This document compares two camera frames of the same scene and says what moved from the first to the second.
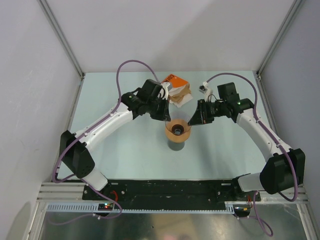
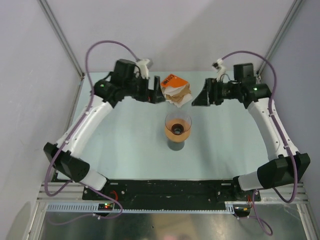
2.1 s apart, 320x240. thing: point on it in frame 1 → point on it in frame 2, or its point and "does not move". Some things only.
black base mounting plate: (169, 191) does not move
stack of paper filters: (180, 95) does not move
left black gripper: (162, 116) → (151, 96)
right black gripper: (200, 116) → (209, 94)
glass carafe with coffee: (176, 146) does not move
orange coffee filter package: (175, 81) does not move
